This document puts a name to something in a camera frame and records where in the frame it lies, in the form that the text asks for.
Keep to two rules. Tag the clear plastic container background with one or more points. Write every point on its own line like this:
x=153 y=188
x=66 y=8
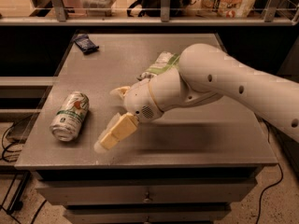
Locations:
x=98 y=8

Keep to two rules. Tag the metal shelf rail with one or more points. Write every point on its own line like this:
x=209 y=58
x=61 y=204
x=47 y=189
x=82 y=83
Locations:
x=71 y=13

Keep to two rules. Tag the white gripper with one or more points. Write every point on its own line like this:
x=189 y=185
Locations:
x=139 y=99

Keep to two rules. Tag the green chip bag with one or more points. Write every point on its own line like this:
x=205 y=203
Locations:
x=165 y=61

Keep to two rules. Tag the lower drawer with knob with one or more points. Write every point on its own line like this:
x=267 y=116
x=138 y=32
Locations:
x=142 y=214

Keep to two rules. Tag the black bag background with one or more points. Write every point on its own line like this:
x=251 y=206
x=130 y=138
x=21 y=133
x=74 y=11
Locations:
x=153 y=8

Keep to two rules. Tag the blue rxbar blueberry bar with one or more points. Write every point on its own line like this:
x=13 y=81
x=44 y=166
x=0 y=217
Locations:
x=85 y=44

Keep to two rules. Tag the drawer with knob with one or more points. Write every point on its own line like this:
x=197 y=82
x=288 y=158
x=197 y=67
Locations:
x=145 y=191
x=142 y=214

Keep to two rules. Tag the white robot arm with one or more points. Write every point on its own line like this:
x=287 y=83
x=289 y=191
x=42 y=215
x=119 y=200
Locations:
x=203 y=75

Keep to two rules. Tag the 7up soda can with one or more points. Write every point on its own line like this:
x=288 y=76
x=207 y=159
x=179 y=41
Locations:
x=70 y=116

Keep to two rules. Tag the upper drawer with knob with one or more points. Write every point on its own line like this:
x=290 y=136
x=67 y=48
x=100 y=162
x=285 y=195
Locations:
x=145 y=191

